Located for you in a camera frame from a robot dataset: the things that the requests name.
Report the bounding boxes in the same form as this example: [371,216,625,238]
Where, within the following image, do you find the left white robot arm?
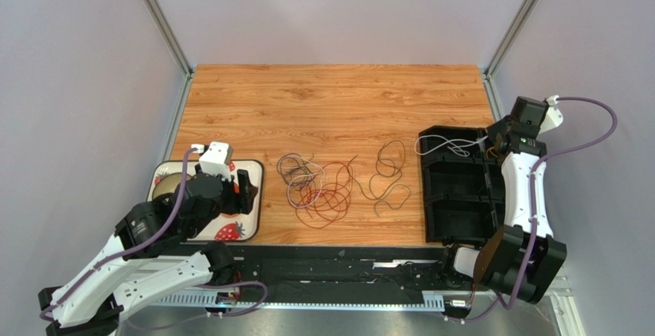
[38,169,258,335]

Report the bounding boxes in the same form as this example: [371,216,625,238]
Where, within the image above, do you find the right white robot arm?
[450,95,567,304]

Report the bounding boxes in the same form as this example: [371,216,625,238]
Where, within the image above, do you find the strawberry print white tray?
[146,160,264,242]

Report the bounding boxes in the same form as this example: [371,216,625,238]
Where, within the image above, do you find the cream enamel bowl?
[151,172,183,200]

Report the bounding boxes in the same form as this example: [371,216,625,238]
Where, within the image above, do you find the black compartment organizer bin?
[414,125,504,248]

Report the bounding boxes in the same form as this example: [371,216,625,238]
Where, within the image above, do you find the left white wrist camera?
[191,141,233,178]

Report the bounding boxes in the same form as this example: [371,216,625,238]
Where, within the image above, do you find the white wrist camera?
[539,95,564,135]
[191,141,233,178]

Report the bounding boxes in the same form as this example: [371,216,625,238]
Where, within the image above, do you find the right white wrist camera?
[539,95,564,135]

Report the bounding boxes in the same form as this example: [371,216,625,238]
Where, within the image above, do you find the black thin wire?
[284,153,321,188]

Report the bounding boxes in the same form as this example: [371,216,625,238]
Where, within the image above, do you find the red wire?
[294,160,357,230]

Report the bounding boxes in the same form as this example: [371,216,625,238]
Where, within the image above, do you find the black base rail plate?
[176,243,492,312]

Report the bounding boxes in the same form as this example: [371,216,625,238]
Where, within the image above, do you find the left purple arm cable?
[39,145,269,324]

